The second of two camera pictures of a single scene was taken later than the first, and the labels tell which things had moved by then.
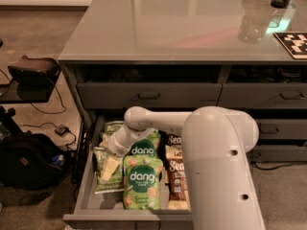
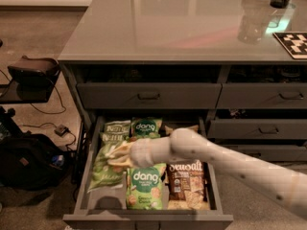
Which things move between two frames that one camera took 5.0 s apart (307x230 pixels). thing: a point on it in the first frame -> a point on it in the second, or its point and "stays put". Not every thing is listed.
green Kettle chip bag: [111, 126] stays put
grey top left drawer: [149, 95] stays put
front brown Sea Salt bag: [178, 196] stays put
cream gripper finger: [104, 143] -> [123, 149]
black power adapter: [61, 129] stays put
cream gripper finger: [110, 167] -> [124, 160]
